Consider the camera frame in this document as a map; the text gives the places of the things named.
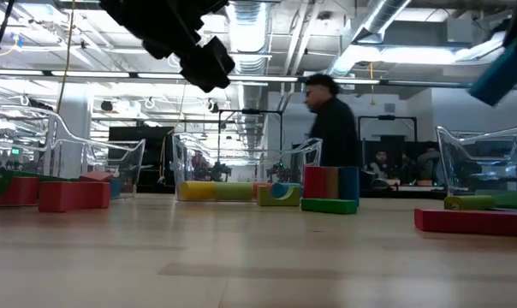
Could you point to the black screen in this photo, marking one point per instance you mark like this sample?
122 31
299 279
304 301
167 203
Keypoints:
140 149

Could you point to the blue long block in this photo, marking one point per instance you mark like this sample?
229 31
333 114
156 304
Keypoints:
502 75

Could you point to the blue cylinder block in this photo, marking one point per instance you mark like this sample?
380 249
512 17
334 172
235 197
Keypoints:
349 184
282 188

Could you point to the red long block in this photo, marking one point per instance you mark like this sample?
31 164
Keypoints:
472 222

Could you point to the black frame stand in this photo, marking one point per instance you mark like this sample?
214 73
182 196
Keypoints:
387 116
250 111

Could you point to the silver ceiling duct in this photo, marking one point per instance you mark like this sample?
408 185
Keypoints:
250 51
378 17

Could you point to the green long block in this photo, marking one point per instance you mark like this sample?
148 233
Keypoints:
515 199

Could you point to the tan cylinder block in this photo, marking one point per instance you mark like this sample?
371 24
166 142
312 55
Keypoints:
332 183

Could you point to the yellow cylinder block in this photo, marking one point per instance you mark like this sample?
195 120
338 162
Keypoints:
196 191

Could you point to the red arch block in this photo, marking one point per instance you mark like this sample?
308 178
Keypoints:
14 192
74 197

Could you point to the person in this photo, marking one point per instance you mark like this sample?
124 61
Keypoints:
381 164
335 128
429 164

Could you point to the ceiling light strip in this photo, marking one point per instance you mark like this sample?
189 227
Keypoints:
91 75

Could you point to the clear plastic bin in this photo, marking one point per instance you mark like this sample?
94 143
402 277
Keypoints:
117 164
455 158
190 158

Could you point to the blue arch block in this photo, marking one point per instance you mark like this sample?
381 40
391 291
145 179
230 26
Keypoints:
115 188

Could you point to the light green arch block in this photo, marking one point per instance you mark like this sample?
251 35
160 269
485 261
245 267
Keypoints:
269 200

